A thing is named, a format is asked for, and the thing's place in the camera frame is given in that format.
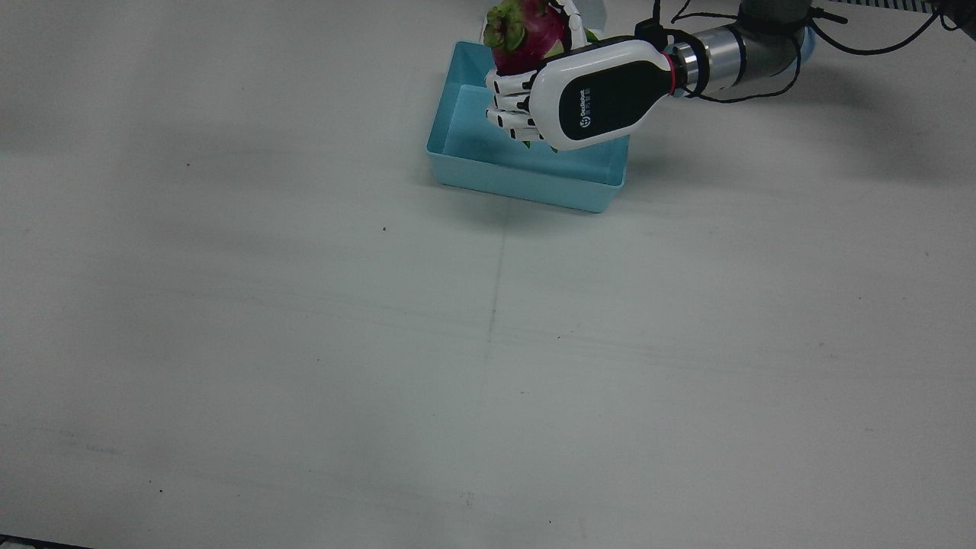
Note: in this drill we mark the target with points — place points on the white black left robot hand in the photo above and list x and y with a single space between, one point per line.
602 91

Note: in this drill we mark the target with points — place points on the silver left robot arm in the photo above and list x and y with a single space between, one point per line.
747 49

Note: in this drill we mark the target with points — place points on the pink dragon fruit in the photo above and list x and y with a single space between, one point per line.
526 42

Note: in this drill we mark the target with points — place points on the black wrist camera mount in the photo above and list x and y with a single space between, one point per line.
650 32

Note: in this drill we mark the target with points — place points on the light blue plastic bin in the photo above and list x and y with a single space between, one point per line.
526 179

